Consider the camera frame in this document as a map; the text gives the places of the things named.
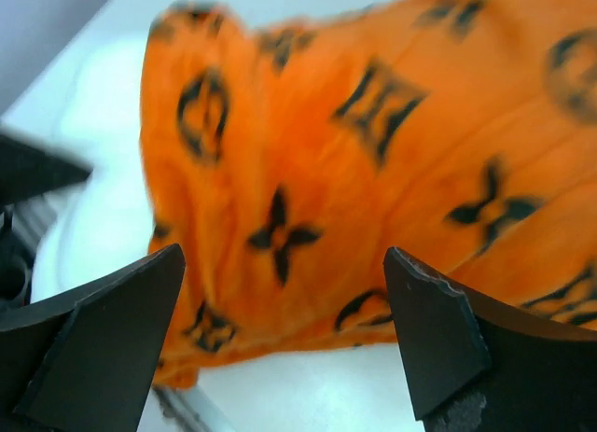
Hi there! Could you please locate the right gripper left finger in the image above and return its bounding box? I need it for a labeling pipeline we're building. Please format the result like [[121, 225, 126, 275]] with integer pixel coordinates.
[[1, 244, 185, 432]]

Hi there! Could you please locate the orange patterned pillowcase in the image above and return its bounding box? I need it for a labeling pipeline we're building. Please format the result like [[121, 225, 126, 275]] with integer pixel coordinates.
[[140, 0, 596, 389]]

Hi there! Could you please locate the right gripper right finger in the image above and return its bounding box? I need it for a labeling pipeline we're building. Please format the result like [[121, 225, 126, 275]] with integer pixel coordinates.
[[383, 247, 596, 431]]

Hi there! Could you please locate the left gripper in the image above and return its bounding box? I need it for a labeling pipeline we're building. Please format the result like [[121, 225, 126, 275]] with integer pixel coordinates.
[[1, 131, 91, 311]]

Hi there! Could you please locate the white pillow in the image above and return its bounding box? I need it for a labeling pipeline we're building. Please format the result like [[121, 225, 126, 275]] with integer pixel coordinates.
[[31, 38, 153, 302]]

